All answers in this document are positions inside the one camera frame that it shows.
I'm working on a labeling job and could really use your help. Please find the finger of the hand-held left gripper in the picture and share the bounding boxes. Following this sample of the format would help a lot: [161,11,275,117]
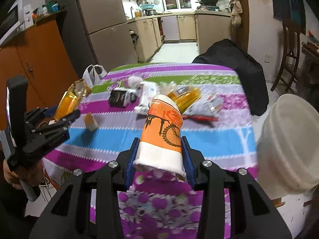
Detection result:
[48,109,82,130]
[24,125,71,159]

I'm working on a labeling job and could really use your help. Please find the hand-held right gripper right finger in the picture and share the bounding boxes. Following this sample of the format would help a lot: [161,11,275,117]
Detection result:
[181,136,292,239]

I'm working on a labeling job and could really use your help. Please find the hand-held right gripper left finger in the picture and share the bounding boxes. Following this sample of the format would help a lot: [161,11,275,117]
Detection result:
[30,137,140,239]

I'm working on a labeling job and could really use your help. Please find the yellow snack packet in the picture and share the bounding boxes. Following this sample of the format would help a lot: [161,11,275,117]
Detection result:
[53,79,93,121]
[167,86,202,115]

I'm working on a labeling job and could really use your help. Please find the orange printed paper cup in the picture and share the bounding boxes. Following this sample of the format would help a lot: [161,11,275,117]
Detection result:
[133,94,187,183]

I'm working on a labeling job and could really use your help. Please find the white face mask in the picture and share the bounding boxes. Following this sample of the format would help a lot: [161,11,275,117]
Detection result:
[134,82,159,115]

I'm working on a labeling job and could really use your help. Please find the stack of white bowls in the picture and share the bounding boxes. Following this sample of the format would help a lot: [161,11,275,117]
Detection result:
[257,93,319,201]

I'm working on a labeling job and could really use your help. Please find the person's left hand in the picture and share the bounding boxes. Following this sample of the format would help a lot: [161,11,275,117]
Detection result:
[2,158,46,192]

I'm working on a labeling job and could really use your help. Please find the striped floral tablecloth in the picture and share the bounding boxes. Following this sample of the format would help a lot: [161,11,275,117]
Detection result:
[41,62,260,239]

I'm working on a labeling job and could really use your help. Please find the red wrapper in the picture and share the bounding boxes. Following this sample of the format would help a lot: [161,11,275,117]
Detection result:
[182,115,220,128]

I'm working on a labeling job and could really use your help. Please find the white plastic bag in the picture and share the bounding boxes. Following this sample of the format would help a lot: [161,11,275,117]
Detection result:
[82,65,108,88]

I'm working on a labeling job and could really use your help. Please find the small black box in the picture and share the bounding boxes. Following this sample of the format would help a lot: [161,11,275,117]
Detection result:
[109,88,137,108]

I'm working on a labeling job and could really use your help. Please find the grey foil packet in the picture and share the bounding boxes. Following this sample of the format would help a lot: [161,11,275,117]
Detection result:
[183,93,223,120]

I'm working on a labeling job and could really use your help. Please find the orange wooden cabinet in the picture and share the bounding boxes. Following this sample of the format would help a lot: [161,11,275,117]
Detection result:
[0,19,80,130]

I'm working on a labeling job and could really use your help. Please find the knotted white cloth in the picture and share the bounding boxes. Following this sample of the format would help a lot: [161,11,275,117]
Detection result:
[127,76,143,90]

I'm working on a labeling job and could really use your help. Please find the crumpled shiny wrapper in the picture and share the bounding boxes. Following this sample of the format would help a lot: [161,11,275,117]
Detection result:
[159,82,178,95]

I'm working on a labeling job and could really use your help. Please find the white microwave oven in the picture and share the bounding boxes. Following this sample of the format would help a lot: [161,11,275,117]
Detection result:
[0,4,25,46]

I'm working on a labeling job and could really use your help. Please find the beige refrigerator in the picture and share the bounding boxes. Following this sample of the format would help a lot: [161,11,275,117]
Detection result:
[75,0,139,73]

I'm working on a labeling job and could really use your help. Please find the black covered chair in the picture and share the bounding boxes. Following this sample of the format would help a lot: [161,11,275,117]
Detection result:
[192,38,270,116]

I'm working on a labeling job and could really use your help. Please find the teal container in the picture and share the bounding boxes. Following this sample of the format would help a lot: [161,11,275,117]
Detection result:
[47,1,60,13]

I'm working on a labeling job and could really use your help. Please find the beige kitchen cabinets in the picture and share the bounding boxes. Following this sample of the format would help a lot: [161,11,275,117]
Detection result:
[128,14,232,63]

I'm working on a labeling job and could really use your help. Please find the dark wooden chair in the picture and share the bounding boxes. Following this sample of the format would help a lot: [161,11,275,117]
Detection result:
[270,19,303,92]

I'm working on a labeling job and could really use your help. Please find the dark wooden side table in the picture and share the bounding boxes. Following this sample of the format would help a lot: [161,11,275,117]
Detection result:
[301,40,319,97]

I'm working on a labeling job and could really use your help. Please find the hanging bags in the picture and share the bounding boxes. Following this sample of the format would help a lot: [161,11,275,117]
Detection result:
[228,0,255,26]

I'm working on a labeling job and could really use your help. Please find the black wok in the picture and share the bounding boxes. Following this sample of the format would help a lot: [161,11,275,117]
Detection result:
[191,0,220,6]

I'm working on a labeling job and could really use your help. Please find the dark wall picture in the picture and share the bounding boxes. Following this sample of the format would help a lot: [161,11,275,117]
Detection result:
[270,0,307,34]

